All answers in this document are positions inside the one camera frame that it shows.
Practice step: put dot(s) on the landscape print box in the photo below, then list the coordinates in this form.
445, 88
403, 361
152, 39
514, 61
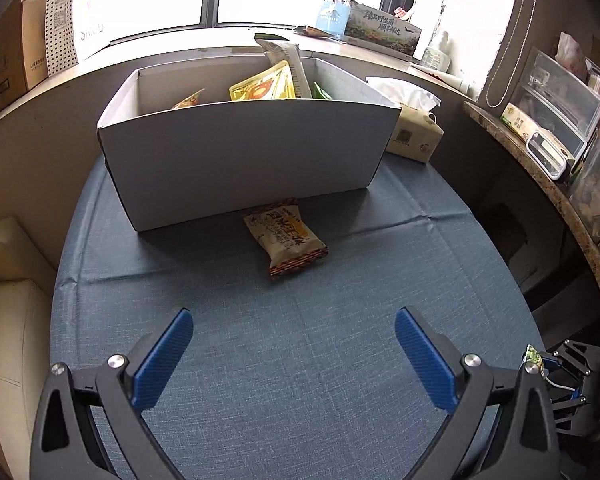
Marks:
380, 30

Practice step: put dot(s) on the yellow snack bag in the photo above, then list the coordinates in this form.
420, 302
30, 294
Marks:
262, 87

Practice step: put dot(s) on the pink packet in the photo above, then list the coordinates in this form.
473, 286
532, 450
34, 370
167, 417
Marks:
570, 52

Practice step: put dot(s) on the polka dot paper bag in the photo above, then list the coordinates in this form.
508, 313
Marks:
60, 20

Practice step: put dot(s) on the white cardboard box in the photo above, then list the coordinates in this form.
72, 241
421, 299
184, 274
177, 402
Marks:
240, 160

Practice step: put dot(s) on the small green yellow packet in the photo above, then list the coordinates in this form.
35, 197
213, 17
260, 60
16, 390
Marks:
533, 356

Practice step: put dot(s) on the brown snack packet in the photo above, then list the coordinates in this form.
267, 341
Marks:
285, 237

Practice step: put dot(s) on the beige tissue pack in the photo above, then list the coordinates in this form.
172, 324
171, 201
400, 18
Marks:
412, 135

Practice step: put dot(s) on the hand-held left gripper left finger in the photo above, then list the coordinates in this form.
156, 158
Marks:
162, 360

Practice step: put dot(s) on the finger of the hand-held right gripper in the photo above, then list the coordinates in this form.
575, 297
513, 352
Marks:
572, 410
577, 355

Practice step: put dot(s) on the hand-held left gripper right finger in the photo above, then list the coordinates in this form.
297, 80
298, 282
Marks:
425, 360

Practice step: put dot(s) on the white tube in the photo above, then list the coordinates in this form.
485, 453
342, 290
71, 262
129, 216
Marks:
450, 78

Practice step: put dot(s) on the white bottle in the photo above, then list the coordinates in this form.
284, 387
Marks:
435, 57

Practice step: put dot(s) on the clear lidded container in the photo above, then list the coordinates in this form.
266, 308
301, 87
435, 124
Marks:
545, 152

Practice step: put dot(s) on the white shopping bag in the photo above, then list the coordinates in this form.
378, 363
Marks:
87, 10

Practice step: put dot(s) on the pink plastic clip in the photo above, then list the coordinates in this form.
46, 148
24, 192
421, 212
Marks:
402, 11

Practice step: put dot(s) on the white snack bag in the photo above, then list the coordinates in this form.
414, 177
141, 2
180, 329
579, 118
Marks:
292, 65

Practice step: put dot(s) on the clear plastic bin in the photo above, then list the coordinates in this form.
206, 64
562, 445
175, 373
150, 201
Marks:
597, 190

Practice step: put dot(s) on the green snack packet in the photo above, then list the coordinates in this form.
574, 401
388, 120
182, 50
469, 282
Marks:
321, 91

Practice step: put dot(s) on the stone counter shelf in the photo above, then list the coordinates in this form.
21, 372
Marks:
555, 200

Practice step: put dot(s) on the green white small box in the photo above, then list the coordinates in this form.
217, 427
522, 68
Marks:
515, 120

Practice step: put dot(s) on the blue tablecloth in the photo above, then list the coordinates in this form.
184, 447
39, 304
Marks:
280, 335

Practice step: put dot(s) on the beige cardboard box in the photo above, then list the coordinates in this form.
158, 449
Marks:
5, 250

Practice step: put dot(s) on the crumpled wrapper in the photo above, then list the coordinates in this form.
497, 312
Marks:
312, 31

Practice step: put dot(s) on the clear storage drawers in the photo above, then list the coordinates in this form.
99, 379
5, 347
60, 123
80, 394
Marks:
560, 90

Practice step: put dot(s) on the brown cardboard box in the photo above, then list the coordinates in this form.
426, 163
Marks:
10, 60

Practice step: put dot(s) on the blue white carton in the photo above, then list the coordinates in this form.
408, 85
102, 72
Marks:
330, 17

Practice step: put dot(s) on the orange yellow snack packet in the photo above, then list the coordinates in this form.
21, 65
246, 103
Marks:
187, 101

